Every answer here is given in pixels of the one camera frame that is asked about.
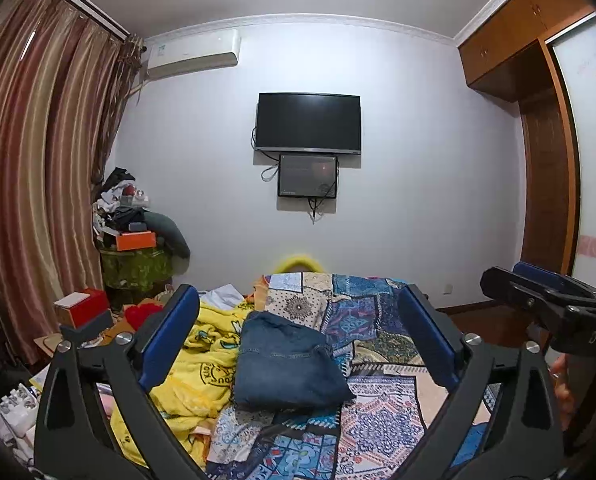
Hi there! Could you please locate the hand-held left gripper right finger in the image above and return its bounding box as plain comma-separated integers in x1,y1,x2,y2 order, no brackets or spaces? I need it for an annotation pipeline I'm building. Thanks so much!
392,284,564,480

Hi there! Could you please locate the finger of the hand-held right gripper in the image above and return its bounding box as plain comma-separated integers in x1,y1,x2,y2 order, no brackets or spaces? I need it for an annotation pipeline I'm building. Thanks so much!
513,261,596,301
480,267,596,329

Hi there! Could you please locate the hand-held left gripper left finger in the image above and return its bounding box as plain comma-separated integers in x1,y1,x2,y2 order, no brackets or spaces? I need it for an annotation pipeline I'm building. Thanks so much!
34,284,209,480

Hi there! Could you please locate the blue denim jacket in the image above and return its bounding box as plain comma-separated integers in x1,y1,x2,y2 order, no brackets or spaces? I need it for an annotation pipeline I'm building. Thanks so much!
233,311,357,412

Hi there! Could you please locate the pile of clothes and clutter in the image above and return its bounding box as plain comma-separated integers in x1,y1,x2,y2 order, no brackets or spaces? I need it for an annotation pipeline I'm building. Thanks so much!
91,165,155,242

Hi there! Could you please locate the person's right hand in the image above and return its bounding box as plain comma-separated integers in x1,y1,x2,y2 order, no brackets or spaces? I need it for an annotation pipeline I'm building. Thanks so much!
548,352,575,427

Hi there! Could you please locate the red plush cloth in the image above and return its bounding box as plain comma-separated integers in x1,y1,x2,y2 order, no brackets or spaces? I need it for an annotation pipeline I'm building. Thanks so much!
124,299,171,334

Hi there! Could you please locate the yellow printed blanket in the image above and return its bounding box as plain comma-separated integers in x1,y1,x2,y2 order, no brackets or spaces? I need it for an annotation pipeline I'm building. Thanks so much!
108,297,259,470

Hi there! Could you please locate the white cloth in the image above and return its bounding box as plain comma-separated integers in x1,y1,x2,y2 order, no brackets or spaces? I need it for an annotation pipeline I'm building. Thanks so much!
200,283,249,312

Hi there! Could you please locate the blue patchwork blanket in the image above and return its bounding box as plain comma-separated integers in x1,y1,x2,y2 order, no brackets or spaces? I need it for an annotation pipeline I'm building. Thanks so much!
205,270,495,480

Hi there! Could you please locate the green patterned table cover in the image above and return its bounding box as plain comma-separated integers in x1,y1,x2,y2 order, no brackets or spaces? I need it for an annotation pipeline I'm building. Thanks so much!
100,247,174,294

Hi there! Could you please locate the red box with white lid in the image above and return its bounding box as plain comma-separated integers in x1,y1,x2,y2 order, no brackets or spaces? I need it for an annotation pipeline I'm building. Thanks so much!
53,287,111,329

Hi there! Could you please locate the wooden door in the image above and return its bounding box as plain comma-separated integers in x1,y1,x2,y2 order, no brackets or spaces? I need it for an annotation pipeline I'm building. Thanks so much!
519,40,580,281

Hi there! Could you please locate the orange box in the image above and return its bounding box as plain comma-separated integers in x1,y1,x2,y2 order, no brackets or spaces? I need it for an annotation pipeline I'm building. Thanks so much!
113,230,158,252

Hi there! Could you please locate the yellow round object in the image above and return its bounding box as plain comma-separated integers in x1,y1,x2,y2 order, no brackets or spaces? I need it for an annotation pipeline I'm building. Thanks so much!
270,254,325,274

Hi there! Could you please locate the brown striped curtain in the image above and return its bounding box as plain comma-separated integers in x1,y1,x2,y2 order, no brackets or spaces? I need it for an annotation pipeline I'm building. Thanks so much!
0,0,146,363

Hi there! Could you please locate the wooden wardrobe with white door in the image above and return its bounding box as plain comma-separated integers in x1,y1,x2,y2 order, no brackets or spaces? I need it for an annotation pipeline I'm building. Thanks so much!
456,0,596,293

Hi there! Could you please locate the white air conditioner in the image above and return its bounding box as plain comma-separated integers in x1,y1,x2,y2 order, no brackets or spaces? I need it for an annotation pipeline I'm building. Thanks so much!
144,28,243,81

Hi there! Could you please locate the black hanging power cable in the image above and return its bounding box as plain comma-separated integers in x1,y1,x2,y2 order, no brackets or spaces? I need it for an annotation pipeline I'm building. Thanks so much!
307,196,329,225

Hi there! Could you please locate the small black wall monitor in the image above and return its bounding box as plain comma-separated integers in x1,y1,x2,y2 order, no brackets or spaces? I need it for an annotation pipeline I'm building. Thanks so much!
277,154,339,199

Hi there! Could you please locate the black wall television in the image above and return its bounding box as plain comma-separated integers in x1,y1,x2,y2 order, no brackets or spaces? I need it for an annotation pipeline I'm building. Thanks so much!
254,92,362,155

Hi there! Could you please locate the curtain rail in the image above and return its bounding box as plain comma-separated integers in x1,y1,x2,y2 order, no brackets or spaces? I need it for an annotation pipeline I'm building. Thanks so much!
26,0,131,42

